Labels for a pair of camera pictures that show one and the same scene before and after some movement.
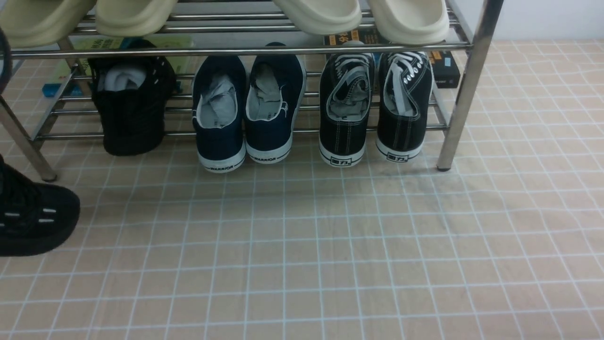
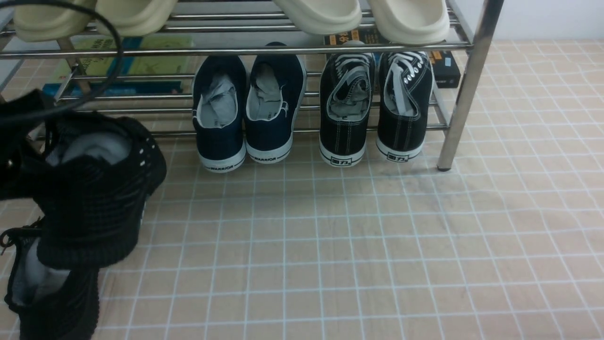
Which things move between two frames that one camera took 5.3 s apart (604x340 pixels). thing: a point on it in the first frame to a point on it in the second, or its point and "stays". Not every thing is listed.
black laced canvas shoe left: [348, 88] stays
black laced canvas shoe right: [405, 99] stays
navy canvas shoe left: [219, 98] stays
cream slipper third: [322, 17] stays
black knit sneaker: [34, 216] to [49, 302]
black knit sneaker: [132, 94] to [101, 169]
